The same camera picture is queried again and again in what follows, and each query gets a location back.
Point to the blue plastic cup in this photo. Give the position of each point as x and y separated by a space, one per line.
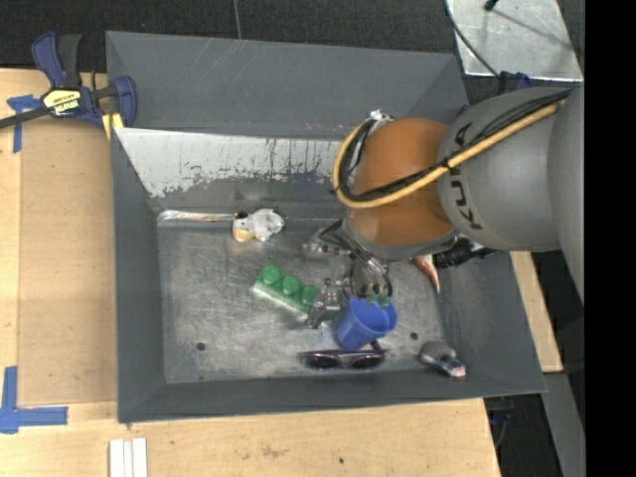
362 323

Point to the purple sunglasses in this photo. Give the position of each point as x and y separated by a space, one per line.
343 360

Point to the grey metal bin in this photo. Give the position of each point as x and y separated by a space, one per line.
218 316

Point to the white and tan toy animal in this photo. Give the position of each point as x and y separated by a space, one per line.
254 225

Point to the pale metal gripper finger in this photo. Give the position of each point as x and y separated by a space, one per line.
319 250
324 309

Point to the black cylinder on white bracket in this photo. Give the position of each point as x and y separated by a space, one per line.
453 255

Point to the grey and pink toy animal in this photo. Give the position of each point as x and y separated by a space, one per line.
441 357

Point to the green toy block with pegs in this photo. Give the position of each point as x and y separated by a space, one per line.
284 288

